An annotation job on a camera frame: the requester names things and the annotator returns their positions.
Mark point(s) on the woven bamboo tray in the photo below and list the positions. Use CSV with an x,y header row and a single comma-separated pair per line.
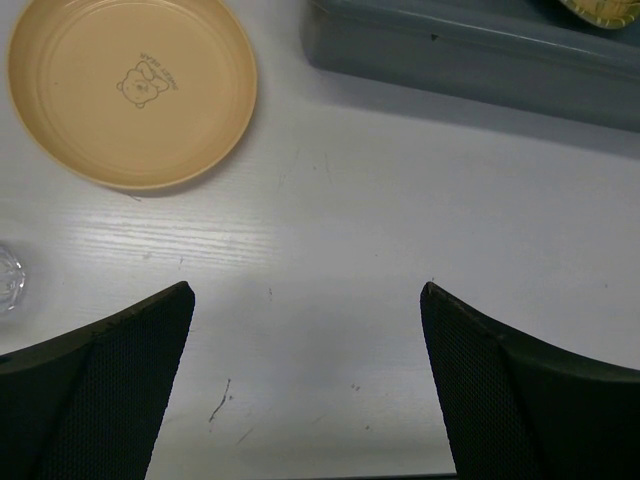
x,y
605,14

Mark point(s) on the clear glass cup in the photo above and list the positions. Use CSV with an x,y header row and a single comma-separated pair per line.
x,y
13,279

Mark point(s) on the left yellow bear plate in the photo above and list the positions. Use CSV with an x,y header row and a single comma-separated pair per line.
x,y
133,95

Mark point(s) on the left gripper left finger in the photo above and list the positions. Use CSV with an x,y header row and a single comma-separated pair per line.
x,y
89,404

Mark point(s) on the grey plastic bin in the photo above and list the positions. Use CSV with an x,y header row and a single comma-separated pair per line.
x,y
535,56

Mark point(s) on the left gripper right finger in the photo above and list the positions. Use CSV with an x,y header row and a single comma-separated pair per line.
x,y
516,407

